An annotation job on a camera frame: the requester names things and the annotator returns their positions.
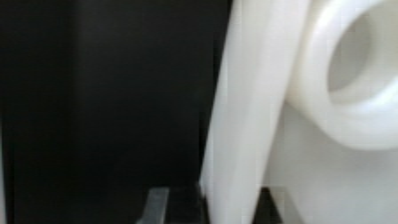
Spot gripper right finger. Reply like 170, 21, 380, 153
254, 186, 307, 224

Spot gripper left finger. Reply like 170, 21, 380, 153
137, 187, 169, 224

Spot white square tabletop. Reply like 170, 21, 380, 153
201, 0, 398, 224

